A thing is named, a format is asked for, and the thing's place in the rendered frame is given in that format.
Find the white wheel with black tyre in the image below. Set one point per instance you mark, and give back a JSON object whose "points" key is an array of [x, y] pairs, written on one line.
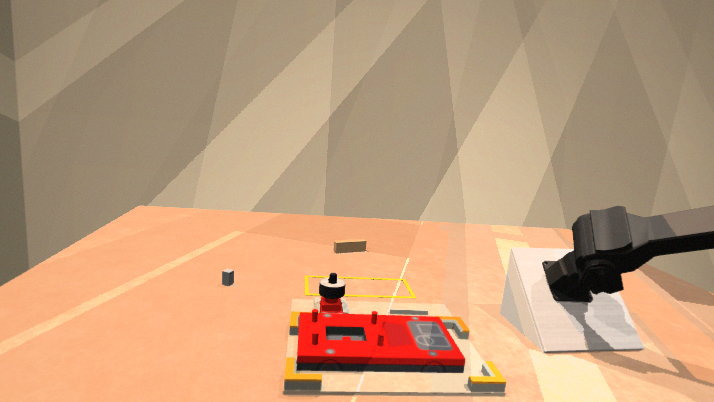
{"points": [[332, 291]]}

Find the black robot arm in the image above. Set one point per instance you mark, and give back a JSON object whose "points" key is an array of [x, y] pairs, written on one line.
{"points": [[611, 242]]}

